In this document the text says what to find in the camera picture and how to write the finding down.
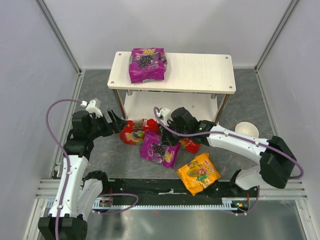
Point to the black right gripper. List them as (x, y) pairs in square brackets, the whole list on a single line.
[(169, 133)]

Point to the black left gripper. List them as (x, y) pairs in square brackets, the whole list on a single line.
[(108, 124)]

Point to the purple candy bag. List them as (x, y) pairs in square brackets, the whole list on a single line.
[(147, 64), (153, 150)]

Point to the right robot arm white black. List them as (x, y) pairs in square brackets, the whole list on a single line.
[(274, 160)]

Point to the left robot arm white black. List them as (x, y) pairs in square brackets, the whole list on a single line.
[(77, 193)]

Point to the red candy bag left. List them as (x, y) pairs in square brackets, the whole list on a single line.
[(135, 130)]

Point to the red candy bag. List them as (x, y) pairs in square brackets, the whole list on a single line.
[(189, 145), (135, 130)]

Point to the red candy bag right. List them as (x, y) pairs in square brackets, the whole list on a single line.
[(189, 145)]

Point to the orange candy bag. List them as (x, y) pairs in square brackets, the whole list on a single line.
[(198, 174)]

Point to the white two-tier wooden shelf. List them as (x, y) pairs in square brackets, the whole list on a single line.
[(201, 83)]

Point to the white ceramic bowl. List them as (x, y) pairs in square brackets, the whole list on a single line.
[(247, 128)]

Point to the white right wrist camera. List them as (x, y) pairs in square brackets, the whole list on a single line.
[(163, 115)]

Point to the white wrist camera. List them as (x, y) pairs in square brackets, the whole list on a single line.
[(92, 107), (163, 115)]

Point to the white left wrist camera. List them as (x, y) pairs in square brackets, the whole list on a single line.
[(92, 107)]

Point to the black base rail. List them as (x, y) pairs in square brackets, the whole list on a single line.
[(149, 186)]

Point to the white slotted cable duct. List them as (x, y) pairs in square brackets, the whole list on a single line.
[(226, 205)]

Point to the aluminium corner frame left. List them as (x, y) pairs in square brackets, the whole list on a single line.
[(58, 34)]

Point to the aluminium corner frame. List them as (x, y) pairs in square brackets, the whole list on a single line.
[(58, 34), (276, 33)]

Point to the aluminium corner frame right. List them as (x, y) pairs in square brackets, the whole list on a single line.
[(276, 33)]

